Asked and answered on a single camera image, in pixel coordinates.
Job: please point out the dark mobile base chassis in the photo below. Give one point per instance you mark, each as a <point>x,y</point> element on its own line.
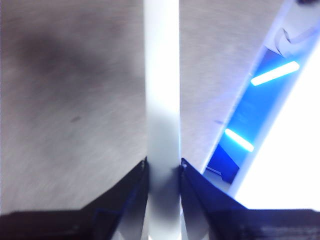
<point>252,110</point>

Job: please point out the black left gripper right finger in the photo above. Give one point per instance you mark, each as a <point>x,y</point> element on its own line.
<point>237,225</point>

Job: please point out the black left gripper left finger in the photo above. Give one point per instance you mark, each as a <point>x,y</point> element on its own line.
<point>75,225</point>

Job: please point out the white robot platform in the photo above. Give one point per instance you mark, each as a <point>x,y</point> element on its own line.
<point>287,137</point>

